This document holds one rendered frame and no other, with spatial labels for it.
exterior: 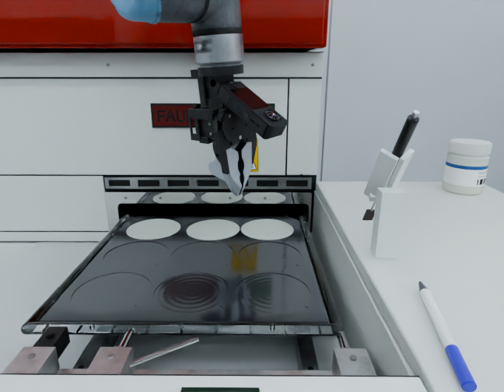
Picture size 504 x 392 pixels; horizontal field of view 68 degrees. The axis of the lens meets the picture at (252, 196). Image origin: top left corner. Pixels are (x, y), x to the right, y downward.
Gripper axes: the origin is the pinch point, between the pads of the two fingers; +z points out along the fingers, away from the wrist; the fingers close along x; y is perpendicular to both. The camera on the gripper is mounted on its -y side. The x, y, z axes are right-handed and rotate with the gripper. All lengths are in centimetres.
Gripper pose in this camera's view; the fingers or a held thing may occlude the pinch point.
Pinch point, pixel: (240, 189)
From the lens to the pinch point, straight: 63.5
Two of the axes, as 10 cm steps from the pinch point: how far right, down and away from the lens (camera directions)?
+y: -7.7, -1.8, 6.2
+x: -6.4, 3.2, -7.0
